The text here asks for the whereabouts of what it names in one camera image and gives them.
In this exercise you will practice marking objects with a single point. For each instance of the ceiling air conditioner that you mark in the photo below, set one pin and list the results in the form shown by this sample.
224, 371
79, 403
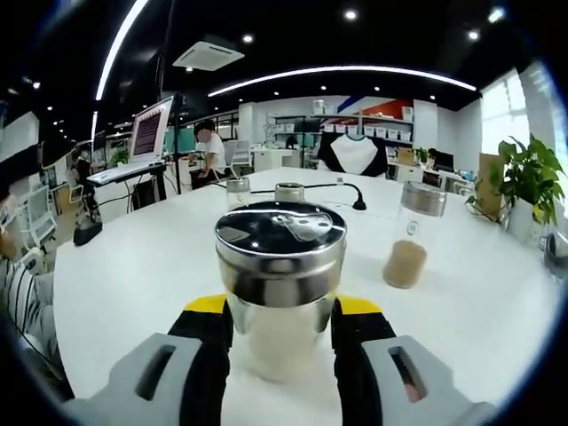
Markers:
208, 57

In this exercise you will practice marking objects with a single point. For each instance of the large bright window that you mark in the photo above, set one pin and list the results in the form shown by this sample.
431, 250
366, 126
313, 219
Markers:
506, 120
550, 124

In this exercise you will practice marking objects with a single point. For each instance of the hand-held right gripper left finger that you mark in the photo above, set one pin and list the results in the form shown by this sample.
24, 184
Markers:
146, 390

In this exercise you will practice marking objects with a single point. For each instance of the black and white raglan shirt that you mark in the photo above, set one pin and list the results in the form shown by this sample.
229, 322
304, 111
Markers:
352, 153

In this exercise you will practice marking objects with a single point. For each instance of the small glass seasoning bottle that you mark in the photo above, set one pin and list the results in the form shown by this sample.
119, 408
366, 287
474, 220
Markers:
238, 195
289, 191

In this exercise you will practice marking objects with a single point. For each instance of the black computer monitor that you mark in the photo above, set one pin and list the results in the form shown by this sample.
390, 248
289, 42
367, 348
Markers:
444, 160

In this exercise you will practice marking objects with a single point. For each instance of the green leafy plant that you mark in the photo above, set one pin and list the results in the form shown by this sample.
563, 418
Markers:
120, 157

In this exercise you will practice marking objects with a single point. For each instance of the tall seasoning bottle brown powder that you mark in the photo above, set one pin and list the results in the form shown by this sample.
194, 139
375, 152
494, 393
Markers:
406, 262

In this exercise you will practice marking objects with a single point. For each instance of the shelf with white bins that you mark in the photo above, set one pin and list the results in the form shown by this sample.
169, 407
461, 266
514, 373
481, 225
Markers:
381, 131

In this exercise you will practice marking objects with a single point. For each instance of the brown cardboard box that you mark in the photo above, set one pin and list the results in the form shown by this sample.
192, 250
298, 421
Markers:
488, 182

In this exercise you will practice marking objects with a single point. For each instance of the tall seasoning bottle pale powder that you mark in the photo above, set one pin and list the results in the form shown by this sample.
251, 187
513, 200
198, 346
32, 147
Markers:
279, 275

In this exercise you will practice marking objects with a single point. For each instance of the long ceiling light strip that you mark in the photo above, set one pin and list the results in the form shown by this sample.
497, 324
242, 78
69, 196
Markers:
119, 40
346, 68

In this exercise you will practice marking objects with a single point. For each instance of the potted green plant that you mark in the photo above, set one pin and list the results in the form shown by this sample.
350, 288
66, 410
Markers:
528, 168

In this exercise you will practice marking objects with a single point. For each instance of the small potted plant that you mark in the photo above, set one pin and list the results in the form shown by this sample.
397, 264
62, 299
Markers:
420, 155

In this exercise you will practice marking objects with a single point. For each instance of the white low cabinet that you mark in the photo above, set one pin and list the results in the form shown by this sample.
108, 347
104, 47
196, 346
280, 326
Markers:
270, 159

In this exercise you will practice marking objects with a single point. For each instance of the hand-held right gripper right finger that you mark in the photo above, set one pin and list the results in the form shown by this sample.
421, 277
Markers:
381, 399

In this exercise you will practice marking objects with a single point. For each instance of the white mesh office chair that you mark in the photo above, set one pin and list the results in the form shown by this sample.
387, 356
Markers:
239, 153

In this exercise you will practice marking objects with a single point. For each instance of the grey headphones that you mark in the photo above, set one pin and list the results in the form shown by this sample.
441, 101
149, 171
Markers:
557, 244

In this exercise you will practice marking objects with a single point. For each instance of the white open laptop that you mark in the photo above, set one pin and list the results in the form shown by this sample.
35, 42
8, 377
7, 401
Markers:
148, 131

